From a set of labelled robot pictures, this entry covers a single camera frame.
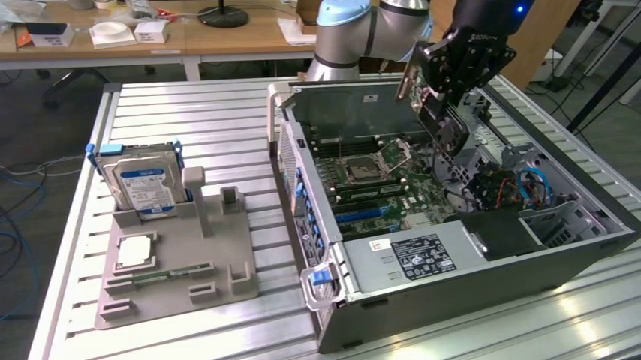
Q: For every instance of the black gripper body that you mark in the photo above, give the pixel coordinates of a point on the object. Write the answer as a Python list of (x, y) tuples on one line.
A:
[(485, 22)]

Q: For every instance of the graphics card with silver bracket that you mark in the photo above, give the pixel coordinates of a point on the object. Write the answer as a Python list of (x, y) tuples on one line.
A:
[(447, 129)]

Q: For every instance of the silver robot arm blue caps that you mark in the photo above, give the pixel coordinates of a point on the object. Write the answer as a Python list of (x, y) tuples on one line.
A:
[(341, 41)]

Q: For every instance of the black slanted pole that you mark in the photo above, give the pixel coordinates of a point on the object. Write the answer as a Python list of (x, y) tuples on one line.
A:
[(601, 82)]

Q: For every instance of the silver perforated drive cage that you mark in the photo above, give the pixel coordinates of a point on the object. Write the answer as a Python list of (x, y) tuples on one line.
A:
[(481, 150)]

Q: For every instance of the metal socket cover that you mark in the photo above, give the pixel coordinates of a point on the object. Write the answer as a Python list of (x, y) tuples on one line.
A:
[(395, 153)]

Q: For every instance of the white paper sheet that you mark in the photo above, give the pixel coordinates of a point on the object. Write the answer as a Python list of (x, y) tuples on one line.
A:
[(292, 33)]

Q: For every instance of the CPU socket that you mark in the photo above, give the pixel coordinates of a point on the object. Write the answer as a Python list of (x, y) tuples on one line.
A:
[(361, 170)]

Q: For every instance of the green motherboard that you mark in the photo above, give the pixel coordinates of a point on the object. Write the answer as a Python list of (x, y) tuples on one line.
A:
[(421, 191)]

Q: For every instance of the black round lamp base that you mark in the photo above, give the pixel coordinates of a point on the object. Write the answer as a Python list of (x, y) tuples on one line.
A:
[(223, 18)]

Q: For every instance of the silver disk bay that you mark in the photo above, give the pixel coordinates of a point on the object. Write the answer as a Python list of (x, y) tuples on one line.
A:
[(556, 225)]

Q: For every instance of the grey power supply unit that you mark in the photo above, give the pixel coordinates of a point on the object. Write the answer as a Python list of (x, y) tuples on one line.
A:
[(370, 266)]

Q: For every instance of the red white packet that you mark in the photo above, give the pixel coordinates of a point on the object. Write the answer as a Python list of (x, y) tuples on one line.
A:
[(167, 14)]

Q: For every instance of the small white labelled box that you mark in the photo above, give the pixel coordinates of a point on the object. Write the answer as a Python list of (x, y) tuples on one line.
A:
[(148, 33)]

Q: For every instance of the black open PC case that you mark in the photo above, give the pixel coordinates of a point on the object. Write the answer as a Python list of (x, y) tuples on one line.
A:
[(450, 296)]

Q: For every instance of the white square dish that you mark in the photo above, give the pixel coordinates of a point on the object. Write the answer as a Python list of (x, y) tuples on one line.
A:
[(111, 34)]

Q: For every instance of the hard disk in blue caddy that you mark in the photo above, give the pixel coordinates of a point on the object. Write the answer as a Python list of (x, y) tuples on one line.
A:
[(143, 187)]

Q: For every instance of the grey cup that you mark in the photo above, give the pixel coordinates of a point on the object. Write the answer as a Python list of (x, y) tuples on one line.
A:
[(80, 3)]

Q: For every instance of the black office chair base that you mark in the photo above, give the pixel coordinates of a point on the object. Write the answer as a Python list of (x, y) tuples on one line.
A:
[(69, 82)]

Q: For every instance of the white box with black lid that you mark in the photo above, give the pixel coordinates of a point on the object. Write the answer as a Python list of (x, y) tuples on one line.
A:
[(49, 34)]

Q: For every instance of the silver CPU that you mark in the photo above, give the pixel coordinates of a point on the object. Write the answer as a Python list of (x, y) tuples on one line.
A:
[(134, 252)]

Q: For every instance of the grey parts rack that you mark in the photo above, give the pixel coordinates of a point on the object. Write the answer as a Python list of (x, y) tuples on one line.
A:
[(175, 300)]

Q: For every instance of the wooden desk white frame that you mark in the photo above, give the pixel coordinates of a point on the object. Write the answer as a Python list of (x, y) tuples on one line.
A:
[(75, 53)]

